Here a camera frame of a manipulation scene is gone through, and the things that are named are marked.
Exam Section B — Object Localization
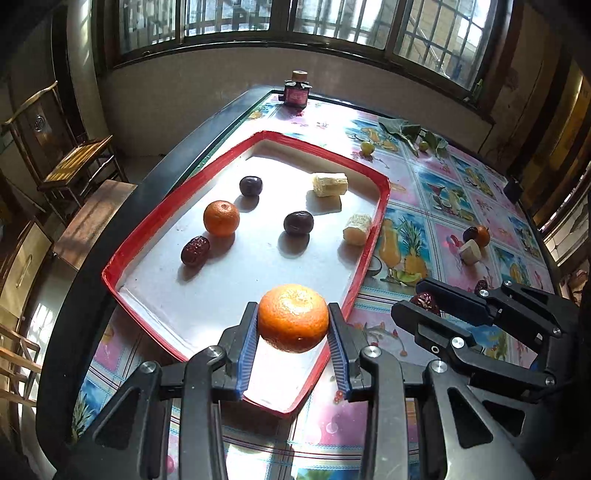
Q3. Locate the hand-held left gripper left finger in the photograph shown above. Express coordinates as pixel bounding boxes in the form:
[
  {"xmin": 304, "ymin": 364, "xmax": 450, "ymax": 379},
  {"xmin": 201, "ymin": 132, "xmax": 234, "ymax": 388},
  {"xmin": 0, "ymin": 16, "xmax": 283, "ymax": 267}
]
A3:
[{"xmin": 60, "ymin": 301, "xmax": 259, "ymax": 480}]

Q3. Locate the dark red bottle-shaped device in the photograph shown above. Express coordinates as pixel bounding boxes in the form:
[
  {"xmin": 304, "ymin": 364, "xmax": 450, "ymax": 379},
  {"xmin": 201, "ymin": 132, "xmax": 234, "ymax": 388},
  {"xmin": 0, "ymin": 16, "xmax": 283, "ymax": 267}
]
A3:
[{"xmin": 279, "ymin": 69, "xmax": 312, "ymax": 110}]

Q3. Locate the pale yellow banana piece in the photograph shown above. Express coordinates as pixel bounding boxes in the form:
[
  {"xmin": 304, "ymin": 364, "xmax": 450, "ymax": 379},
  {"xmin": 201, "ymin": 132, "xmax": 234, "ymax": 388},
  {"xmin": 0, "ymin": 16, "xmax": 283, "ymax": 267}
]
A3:
[
  {"xmin": 459, "ymin": 240, "xmax": 483, "ymax": 265},
  {"xmin": 342, "ymin": 213, "xmax": 373, "ymax": 245},
  {"xmin": 312, "ymin": 172, "xmax": 348, "ymax": 198}
]

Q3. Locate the arched glass door panel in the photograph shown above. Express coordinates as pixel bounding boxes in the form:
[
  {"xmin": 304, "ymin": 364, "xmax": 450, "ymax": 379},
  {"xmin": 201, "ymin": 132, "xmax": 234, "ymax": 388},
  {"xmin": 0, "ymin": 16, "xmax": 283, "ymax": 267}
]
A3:
[{"xmin": 542, "ymin": 203, "xmax": 591, "ymax": 268}]

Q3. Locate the barred window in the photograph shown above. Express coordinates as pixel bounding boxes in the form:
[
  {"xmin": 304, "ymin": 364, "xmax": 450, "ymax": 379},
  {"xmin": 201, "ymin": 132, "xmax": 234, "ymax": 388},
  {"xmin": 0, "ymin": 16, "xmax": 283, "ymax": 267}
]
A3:
[{"xmin": 90, "ymin": 0, "xmax": 513, "ymax": 93}]

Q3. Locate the black framed table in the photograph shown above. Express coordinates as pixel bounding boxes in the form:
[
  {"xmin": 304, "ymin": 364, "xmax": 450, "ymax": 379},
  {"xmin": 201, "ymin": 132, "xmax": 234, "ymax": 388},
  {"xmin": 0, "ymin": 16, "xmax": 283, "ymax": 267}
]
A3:
[{"xmin": 34, "ymin": 85, "xmax": 591, "ymax": 480}]

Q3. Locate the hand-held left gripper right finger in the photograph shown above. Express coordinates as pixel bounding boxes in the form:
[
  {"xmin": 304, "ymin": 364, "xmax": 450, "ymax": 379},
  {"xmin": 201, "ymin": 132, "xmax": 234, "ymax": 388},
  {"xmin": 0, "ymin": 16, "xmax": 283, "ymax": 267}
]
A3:
[{"xmin": 327, "ymin": 302, "xmax": 532, "ymax": 480}]

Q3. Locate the brown wooden side table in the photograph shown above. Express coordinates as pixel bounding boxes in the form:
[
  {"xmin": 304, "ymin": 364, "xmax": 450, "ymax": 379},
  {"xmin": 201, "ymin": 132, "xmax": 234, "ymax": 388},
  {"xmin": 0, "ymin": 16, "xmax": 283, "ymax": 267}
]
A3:
[{"xmin": 53, "ymin": 179, "xmax": 139, "ymax": 271}]

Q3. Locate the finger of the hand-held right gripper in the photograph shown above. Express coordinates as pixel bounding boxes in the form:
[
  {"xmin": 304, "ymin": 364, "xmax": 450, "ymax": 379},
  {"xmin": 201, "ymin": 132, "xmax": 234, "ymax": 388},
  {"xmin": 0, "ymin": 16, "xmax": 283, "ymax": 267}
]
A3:
[
  {"xmin": 416, "ymin": 278, "xmax": 581, "ymax": 337},
  {"xmin": 390, "ymin": 300, "xmax": 557, "ymax": 401}
]

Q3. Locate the light wooden chair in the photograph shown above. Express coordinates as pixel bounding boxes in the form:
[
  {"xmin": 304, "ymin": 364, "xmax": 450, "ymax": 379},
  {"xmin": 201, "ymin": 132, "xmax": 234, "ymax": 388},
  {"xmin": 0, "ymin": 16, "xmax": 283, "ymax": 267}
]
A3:
[{"xmin": 0, "ymin": 318, "xmax": 44, "ymax": 407}]

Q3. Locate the red rimmed white tray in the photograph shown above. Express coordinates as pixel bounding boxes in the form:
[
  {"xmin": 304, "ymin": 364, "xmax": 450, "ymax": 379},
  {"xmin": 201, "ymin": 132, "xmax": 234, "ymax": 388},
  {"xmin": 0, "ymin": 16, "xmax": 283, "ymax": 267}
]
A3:
[{"xmin": 102, "ymin": 130, "xmax": 392, "ymax": 419}]

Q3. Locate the wooden armchair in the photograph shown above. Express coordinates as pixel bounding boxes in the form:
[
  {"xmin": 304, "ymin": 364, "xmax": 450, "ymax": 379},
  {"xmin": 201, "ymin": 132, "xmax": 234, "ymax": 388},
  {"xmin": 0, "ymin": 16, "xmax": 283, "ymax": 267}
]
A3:
[{"xmin": 2, "ymin": 80, "xmax": 130, "ymax": 217}]

